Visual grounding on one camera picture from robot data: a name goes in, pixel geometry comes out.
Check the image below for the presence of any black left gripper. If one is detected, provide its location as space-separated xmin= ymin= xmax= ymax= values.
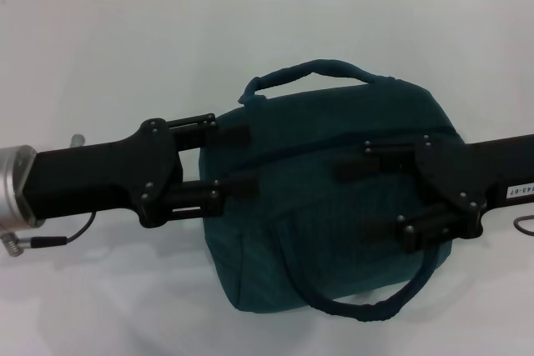
xmin=23 ymin=113 xmax=259 ymax=230

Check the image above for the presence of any black wrist cable with connector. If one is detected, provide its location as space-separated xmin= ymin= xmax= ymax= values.
xmin=0 ymin=133 xmax=98 ymax=256
xmin=514 ymin=214 xmax=534 ymax=237

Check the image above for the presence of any dark teal fabric lunch bag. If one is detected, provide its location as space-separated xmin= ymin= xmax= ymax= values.
xmin=199 ymin=58 xmax=467 ymax=324

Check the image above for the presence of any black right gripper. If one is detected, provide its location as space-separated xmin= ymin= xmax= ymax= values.
xmin=336 ymin=133 xmax=534 ymax=253

